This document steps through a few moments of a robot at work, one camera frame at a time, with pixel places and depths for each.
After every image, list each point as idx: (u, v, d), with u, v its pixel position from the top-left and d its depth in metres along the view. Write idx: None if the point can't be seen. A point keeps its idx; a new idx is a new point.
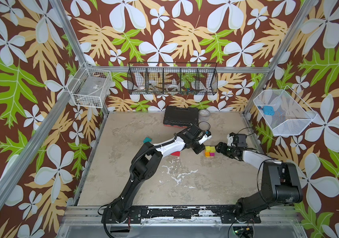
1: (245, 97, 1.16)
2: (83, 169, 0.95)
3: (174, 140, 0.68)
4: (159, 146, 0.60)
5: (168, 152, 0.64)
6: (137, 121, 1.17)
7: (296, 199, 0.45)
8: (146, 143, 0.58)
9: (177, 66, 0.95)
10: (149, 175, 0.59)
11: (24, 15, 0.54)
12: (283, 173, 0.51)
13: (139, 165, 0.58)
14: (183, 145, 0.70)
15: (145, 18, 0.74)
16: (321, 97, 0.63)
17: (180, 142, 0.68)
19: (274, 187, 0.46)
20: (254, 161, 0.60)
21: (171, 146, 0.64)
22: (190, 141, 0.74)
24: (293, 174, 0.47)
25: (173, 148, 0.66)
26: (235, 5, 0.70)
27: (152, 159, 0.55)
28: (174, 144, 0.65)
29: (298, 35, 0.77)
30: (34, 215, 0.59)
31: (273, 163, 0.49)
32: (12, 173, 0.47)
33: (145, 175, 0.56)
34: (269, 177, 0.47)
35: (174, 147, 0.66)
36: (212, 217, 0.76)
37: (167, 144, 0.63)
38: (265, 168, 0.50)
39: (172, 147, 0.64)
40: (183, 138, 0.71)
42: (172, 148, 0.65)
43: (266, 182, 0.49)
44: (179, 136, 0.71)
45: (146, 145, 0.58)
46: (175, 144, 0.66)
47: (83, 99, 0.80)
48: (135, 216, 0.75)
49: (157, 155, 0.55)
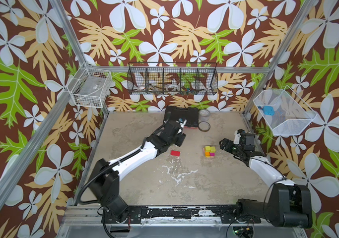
1: (245, 97, 1.16)
2: (83, 169, 0.95)
3: (142, 148, 0.55)
4: (117, 163, 0.47)
5: (133, 165, 0.51)
6: (137, 121, 1.17)
7: (305, 225, 0.42)
8: (101, 160, 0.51)
9: (177, 66, 0.95)
10: (110, 199, 0.47)
11: (24, 15, 0.54)
12: (294, 195, 0.46)
13: (95, 187, 0.46)
14: (155, 151, 0.57)
15: (144, 18, 0.74)
16: (321, 97, 0.63)
17: (151, 149, 0.55)
19: (283, 212, 0.42)
20: (261, 173, 0.56)
21: (137, 157, 0.51)
22: (165, 145, 0.61)
24: (306, 199, 0.42)
25: (141, 159, 0.53)
26: (235, 5, 0.70)
27: (108, 179, 0.43)
28: (141, 154, 0.53)
29: (298, 35, 0.77)
30: (34, 215, 0.59)
31: (284, 186, 0.45)
32: (12, 173, 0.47)
33: (103, 199, 0.44)
34: (280, 201, 0.43)
35: (142, 157, 0.53)
36: (212, 217, 0.76)
37: (131, 155, 0.51)
38: (275, 190, 0.44)
39: (138, 157, 0.52)
40: (155, 144, 0.58)
42: (138, 158, 0.51)
43: (275, 204, 0.44)
44: (150, 142, 0.58)
45: (101, 162, 0.46)
46: (142, 153, 0.53)
47: (83, 99, 0.80)
48: (135, 216, 0.75)
49: (112, 178, 0.43)
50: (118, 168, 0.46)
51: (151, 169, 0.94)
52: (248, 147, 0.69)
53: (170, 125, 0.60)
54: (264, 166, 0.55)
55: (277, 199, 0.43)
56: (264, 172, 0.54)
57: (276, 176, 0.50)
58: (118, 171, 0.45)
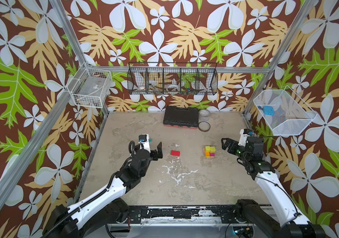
1: (245, 97, 1.16)
2: (83, 169, 0.95)
3: (108, 189, 0.52)
4: (77, 209, 0.44)
5: (95, 209, 0.47)
6: (137, 121, 1.17)
7: None
8: (59, 207, 0.43)
9: (177, 66, 0.95)
10: None
11: (24, 15, 0.54)
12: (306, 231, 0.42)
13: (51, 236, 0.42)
14: (123, 189, 0.54)
15: (145, 18, 0.74)
16: (321, 97, 0.63)
17: (118, 187, 0.53)
19: None
20: (269, 195, 0.50)
21: (102, 199, 0.49)
22: (135, 178, 0.58)
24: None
25: (106, 200, 0.50)
26: (235, 5, 0.70)
27: (68, 227, 0.40)
28: (107, 195, 0.50)
29: (298, 35, 0.77)
30: (34, 215, 0.59)
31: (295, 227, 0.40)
32: (12, 173, 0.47)
33: None
34: None
35: (108, 198, 0.51)
36: (212, 217, 0.76)
37: (95, 198, 0.48)
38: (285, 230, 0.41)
39: (103, 199, 0.49)
40: (124, 180, 0.56)
42: (103, 200, 0.49)
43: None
44: (118, 178, 0.56)
45: (58, 209, 0.43)
46: (109, 193, 0.51)
47: (83, 99, 0.80)
48: (135, 216, 0.75)
49: (70, 228, 0.40)
50: (78, 215, 0.43)
51: (151, 169, 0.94)
52: (254, 157, 0.61)
53: (136, 158, 0.56)
54: (274, 190, 0.49)
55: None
56: (272, 197, 0.49)
57: (286, 208, 0.44)
58: (78, 219, 0.42)
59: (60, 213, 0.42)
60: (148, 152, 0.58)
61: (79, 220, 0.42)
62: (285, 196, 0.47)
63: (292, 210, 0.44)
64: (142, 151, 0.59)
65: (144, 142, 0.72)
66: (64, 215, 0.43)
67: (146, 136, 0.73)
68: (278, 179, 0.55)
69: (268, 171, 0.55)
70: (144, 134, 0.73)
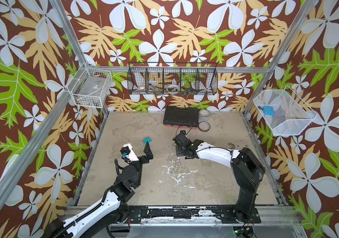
1: (245, 97, 1.16)
2: (83, 169, 0.95)
3: (103, 203, 0.54)
4: (72, 223, 0.46)
5: (91, 222, 0.50)
6: (137, 121, 1.17)
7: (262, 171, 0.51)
8: (55, 220, 0.45)
9: (177, 66, 0.95)
10: None
11: (24, 15, 0.54)
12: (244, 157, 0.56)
13: None
14: (117, 203, 0.57)
15: (145, 18, 0.74)
16: (321, 97, 0.63)
17: (113, 201, 0.55)
19: (248, 177, 0.48)
20: (213, 157, 0.60)
21: (98, 212, 0.51)
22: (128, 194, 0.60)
24: (252, 156, 0.51)
25: (102, 214, 0.53)
26: (235, 5, 0.70)
27: None
28: (102, 209, 0.52)
29: (298, 35, 0.77)
30: (34, 215, 0.59)
31: (238, 161, 0.49)
32: (12, 173, 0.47)
33: None
34: (243, 173, 0.48)
35: (103, 211, 0.53)
36: (212, 217, 0.76)
37: (91, 211, 0.50)
38: (236, 168, 0.49)
39: (99, 212, 0.51)
40: (118, 194, 0.58)
42: (98, 214, 0.51)
43: (241, 176, 0.50)
44: (110, 192, 0.58)
45: (55, 222, 0.44)
46: (104, 207, 0.53)
47: (83, 99, 0.80)
48: (135, 216, 0.75)
49: None
50: (73, 229, 0.45)
51: (151, 169, 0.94)
52: (186, 144, 0.72)
53: (123, 177, 0.56)
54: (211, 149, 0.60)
55: (239, 172, 0.49)
56: (215, 156, 0.58)
57: (224, 154, 0.55)
58: (73, 233, 0.44)
59: (56, 226, 0.44)
60: (134, 168, 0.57)
61: (74, 234, 0.44)
62: (218, 148, 0.60)
63: (228, 153, 0.55)
64: (128, 169, 0.57)
65: (128, 155, 0.68)
66: (60, 229, 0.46)
67: (127, 148, 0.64)
68: (207, 144, 0.64)
69: (200, 144, 0.67)
70: (125, 147, 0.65)
